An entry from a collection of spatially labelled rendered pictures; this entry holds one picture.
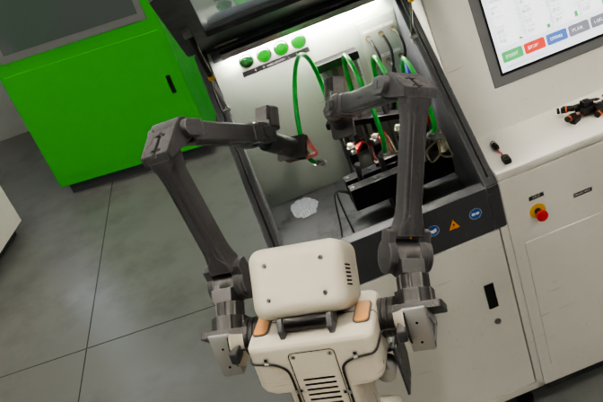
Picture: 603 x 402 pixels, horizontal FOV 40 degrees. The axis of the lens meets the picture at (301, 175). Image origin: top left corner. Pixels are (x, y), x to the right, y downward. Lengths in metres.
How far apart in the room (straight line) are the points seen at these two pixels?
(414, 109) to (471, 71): 0.84
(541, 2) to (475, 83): 0.31
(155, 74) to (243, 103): 2.33
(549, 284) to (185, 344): 1.79
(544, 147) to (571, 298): 0.57
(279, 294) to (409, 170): 0.39
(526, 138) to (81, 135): 3.34
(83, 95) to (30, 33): 0.47
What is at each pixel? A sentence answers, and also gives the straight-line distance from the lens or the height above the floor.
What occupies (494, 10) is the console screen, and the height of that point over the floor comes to 1.33.
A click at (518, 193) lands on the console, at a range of 2.54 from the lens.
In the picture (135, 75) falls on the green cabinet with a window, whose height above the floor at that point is 0.66.
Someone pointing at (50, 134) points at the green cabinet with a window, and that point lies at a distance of 5.36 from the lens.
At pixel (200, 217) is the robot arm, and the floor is 1.43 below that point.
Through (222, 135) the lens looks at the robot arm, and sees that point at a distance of 2.02.
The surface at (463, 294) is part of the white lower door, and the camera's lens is 2.67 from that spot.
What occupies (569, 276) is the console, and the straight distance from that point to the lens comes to 2.81.
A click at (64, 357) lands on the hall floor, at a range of 4.23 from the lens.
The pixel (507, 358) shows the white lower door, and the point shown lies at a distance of 2.92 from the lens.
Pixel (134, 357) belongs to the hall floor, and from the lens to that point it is 3.98.
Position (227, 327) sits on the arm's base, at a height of 1.22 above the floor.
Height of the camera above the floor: 2.37
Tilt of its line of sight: 30 degrees down
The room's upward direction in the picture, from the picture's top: 21 degrees counter-clockwise
